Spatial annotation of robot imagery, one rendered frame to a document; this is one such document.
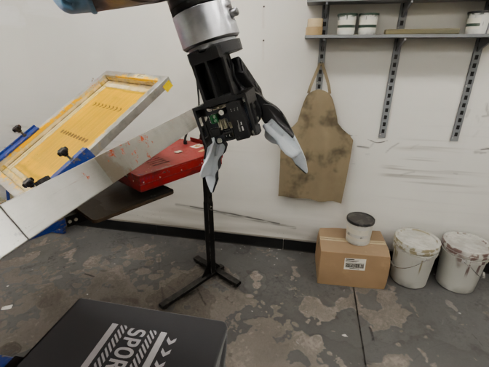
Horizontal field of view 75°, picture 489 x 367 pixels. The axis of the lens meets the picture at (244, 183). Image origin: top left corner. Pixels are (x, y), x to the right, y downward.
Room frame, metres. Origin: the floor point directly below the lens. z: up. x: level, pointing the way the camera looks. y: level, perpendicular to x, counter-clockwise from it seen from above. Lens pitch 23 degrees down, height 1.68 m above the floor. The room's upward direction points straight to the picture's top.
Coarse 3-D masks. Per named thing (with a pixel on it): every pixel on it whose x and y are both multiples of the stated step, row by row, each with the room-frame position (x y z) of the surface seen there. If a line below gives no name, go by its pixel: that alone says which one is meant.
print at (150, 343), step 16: (112, 336) 0.64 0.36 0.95; (128, 336) 0.64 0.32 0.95; (144, 336) 0.64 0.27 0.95; (160, 336) 0.64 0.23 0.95; (176, 336) 0.64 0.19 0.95; (96, 352) 0.59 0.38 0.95; (112, 352) 0.59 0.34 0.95; (128, 352) 0.59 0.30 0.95; (144, 352) 0.59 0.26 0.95; (160, 352) 0.59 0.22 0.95
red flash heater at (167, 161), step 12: (180, 144) 1.98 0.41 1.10; (192, 144) 1.98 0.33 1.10; (156, 156) 1.75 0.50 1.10; (168, 156) 1.75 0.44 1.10; (180, 156) 1.75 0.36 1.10; (192, 156) 1.75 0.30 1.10; (144, 168) 1.54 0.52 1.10; (156, 168) 1.54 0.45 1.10; (168, 168) 1.56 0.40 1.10; (180, 168) 1.62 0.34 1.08; (192, 168) 1.69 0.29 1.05; (120, 180) 1.57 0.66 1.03; (132, 180) 1.47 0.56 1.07; (144, 180) 1.45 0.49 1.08; (156, 180) 1.51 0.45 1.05; (168, 180) 1.56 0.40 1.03
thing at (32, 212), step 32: (160, 128) 0.53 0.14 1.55; (192, 128) 0.64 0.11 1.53; (96, 160) 0.36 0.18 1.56; (128, 160) 0.41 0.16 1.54; (32, 192) 0.27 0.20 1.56; (64, 192) 0.30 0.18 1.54; (96, 192) 0.33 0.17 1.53; (0, 224) 0.23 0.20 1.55; (32, 224) 0.25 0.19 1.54; (0, 256) 0.21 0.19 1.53
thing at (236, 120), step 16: (208, 48) 0.39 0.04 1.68; (224, 48) 0.41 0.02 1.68; (240, 48) 0.43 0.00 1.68; (192, 64) 0.40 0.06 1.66; (208, 64) 0.40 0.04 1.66; (224, 64) 0.40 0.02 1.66; (208, 80) 0.42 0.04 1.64; (224, 80) 0.41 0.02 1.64; (208, 96) 0.41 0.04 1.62; (224, 96) 0.39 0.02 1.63; (240, 96) 0.38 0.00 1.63; (256, 96) 0.45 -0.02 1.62; (208, 112) 0.41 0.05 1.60; (224, 112) 0.40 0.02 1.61; (240, 112) 0.39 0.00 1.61; (256, 112) 0.44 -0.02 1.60; (224, 128) 0.40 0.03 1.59; (240, 128) 0.39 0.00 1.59; (256, 128) 0.39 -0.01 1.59; (208, 144) 0.40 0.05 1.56
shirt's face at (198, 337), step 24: (72, 312) 0.73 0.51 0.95; (96, 312) 0.73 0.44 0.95; (120, 312) 0.73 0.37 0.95; (144, 312) 0.73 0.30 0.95; (48, 336) 0.64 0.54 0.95; (72, 336) 0.64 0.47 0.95; (96, 336) 0.64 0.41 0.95; (192, 336) 0.64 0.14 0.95; (216, 336) 0.64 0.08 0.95; (24, 360) 0.57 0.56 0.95; (48, 360) 0.57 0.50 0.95; (72, 360) 0.57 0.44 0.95; (168, 360) 0.57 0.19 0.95; (192, 360) 0.57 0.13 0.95
